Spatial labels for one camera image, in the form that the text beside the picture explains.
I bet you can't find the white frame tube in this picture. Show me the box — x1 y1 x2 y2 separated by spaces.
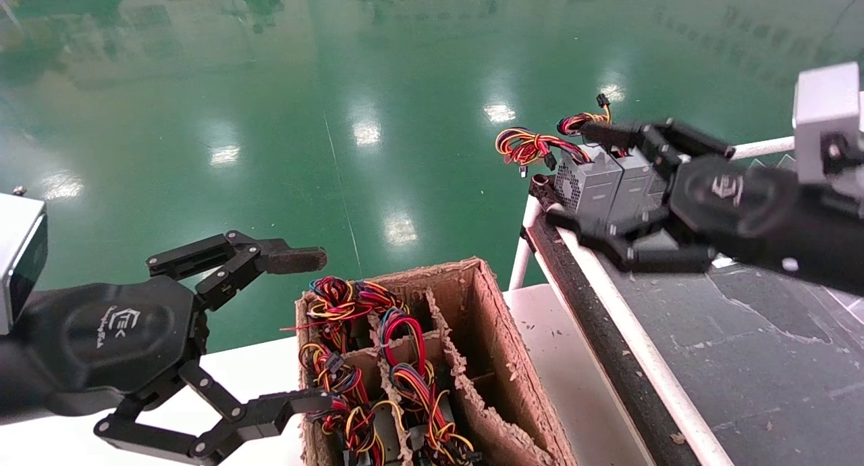
559 228 735 466
508 196 544 291
732 136 797 161

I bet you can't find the black tube joint connector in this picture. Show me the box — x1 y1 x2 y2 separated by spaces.
529 174 561 210

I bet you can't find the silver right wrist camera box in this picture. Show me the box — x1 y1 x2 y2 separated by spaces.
793 62 864 186

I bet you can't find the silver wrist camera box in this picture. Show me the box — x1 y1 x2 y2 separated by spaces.
793 62 864 186
0 192 48 335

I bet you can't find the brown cardboard divider box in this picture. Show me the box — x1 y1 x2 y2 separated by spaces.
295 257 574 466

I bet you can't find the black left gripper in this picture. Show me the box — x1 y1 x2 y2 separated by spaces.
0 231 335 466

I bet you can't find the grey power supply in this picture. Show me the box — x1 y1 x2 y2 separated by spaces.
282 276 382 348
299 341 391 466
557 93 670 229
390 361 480 466
356 280 429 371
495 127 623 222

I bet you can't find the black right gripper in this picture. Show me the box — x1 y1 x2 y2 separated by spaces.
545 118 864 294

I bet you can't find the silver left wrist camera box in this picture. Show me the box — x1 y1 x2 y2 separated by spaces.
0 192 48 335

